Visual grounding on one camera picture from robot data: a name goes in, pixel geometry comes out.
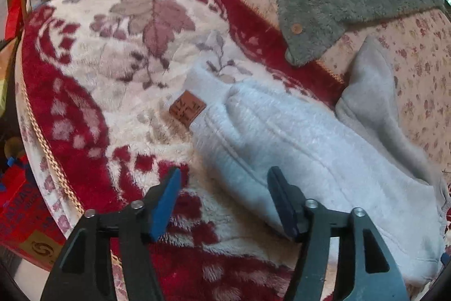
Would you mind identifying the light grey sweatpants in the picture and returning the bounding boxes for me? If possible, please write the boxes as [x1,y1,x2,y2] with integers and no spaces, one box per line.
[183,37,450,287]

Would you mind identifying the red cardboard box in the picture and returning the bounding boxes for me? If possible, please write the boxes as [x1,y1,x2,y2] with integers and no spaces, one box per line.
[0,163,65,271]

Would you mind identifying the red floral plush blanket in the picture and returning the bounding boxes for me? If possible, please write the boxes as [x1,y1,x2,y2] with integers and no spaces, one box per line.
[15,0,345,300]

